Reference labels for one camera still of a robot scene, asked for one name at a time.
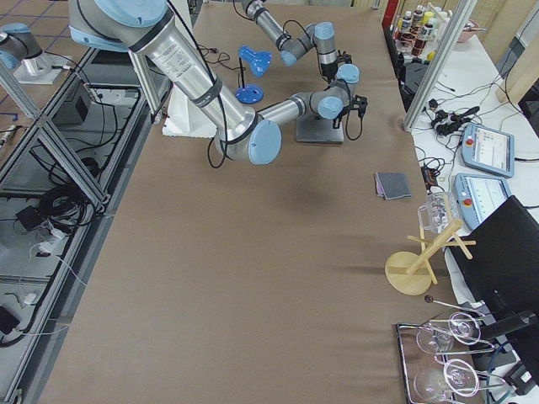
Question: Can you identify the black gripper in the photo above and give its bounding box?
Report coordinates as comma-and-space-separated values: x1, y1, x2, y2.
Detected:
332, 105, 354, 129
320, 61, 339, 82

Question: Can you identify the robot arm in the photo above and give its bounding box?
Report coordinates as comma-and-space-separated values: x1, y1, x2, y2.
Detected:
242, 1, 339, 82
68, 1, 360, 165

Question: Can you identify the black lamp power cable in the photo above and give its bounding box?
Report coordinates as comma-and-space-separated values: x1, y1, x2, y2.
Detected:
196, 45, 242, 72

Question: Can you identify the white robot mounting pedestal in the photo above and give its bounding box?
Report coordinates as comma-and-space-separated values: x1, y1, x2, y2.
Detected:
163, 0, 216, 139

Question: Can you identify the wooden mug tree stand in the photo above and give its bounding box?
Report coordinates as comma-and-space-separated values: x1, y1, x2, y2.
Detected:
385, 220, 477, 295

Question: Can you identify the near teach pendant tablet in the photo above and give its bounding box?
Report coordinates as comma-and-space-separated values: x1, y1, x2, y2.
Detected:
454, 173, 511, 231

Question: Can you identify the aluminium frame post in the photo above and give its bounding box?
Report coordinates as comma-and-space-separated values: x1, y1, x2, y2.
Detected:
403, 0, 478, 132

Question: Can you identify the glass mug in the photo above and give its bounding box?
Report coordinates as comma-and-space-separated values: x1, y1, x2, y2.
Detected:
418, 192, 463, 234

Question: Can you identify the wine glass rack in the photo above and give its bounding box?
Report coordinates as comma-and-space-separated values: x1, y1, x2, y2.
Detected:
395, 311, 513, 403

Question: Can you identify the folded grey cloth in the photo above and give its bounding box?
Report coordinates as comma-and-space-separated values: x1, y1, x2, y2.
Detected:
374, 173, 412, 200

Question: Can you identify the right black braided cable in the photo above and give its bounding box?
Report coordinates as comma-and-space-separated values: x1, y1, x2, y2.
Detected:
344, 109, 366, 141

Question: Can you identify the blue desk lamp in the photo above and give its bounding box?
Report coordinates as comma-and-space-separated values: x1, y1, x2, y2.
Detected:
235, 45, 272, 104

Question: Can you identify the grey laptop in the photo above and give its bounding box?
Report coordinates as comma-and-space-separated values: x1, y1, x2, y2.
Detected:
296, 114, 344, 144

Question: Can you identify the black monitor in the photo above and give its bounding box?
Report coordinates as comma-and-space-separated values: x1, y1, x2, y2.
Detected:
463, 196, 538, 313

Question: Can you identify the teach pendant tablet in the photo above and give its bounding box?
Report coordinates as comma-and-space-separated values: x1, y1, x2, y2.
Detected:
462, 124, 515, 178
454, 173, 511, 231

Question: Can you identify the far teach pendant tablet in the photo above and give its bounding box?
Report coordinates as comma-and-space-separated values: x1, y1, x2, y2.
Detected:
462, 124, 515, 178

